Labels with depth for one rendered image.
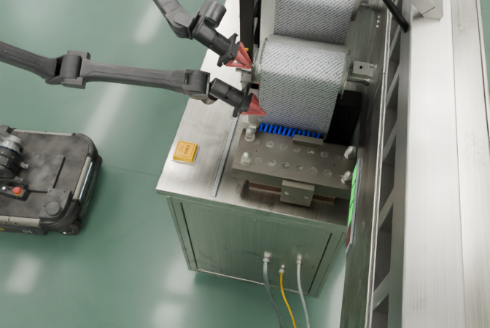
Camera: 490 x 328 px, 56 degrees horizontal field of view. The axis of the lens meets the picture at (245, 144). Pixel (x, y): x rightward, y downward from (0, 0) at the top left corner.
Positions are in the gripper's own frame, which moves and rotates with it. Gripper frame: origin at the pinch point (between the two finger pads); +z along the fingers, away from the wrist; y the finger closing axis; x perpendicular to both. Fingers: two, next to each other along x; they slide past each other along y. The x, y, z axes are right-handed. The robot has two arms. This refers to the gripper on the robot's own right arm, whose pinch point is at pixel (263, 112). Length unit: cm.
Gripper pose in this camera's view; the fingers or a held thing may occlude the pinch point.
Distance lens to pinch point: 151.5
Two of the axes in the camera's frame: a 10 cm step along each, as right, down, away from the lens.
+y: -2.1, 8.1, -5.4
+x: 4.8, -4.0, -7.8
